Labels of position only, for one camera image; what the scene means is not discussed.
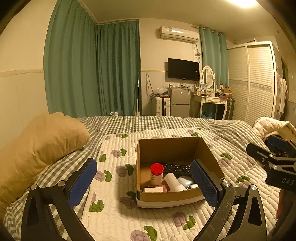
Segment white bottle with red cap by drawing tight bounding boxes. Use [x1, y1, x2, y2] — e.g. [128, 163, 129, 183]
[150, 163, 164, 186]

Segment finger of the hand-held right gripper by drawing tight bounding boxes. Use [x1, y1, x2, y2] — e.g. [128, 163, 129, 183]
[265, 135, 293, 156]
[246, 143, 274, 168]

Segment hanging white towels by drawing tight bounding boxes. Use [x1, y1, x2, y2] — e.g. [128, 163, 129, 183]
[276, 74, 288, 115]

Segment silver small fridge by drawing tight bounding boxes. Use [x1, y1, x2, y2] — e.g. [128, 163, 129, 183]
[168, 88, 192, 117]

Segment brown cardboard box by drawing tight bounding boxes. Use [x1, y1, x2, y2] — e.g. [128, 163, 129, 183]
[135, 136, 225, 209]

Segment beige pillow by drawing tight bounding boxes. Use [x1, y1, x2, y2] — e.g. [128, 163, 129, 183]
[0, 112, 91, 204]

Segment ceiling light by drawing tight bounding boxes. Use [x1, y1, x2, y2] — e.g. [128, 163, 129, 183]
[228, 0, 259, 7]

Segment white oval mirror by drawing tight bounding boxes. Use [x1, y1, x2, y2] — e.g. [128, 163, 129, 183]
[200, 65, 215, 90]

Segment person's right hand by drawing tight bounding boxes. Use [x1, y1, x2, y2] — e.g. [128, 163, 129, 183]
[277, 189, 287, 220]

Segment white slatted wardrobe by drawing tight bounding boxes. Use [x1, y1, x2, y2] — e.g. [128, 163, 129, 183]
[228, 41, 280, 126]

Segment plain white cylinder bottle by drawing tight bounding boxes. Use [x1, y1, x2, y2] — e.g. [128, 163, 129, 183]
[164, 173, 187, 192]

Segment white air conditioner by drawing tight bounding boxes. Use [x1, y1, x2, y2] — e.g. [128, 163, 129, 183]
[159, 25, 199, 44]

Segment white ribbed suitcase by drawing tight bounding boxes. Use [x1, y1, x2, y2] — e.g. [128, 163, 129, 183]
[154, 96, 171, 116]

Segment white standing pole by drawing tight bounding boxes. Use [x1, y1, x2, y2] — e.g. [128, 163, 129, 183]
[135, 72, 141, 116]

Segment white flower print quilt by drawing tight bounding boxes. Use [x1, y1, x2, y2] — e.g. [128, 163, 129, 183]
[69, 127, 281, 241]

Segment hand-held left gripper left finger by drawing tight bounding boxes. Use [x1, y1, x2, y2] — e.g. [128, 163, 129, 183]
[21, 158, 97, 241]

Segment black remote control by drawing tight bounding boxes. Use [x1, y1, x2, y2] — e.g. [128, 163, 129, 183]
[161, 163, 192, 174]

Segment dark suitcase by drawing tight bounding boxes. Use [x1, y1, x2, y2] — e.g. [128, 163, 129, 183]
[223, 97, 235, 120]

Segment teal curtain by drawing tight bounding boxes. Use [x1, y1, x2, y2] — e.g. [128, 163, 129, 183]
[199, 25, 229, 86]
[96, 20, 141, 116]
[44, 0, 99, 117]

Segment white puffer jacket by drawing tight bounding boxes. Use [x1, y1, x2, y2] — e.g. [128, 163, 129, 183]
[252, 116, 296, 142]

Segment black wall television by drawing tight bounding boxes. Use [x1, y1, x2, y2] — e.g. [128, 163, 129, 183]
[168, 58, 200, 81]

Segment white dressing table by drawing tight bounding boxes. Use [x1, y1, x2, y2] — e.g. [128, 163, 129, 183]
[191, 89, 228, 120]

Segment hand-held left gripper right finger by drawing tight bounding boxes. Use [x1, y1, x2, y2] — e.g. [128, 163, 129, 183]
[191, 159, 267, 241]

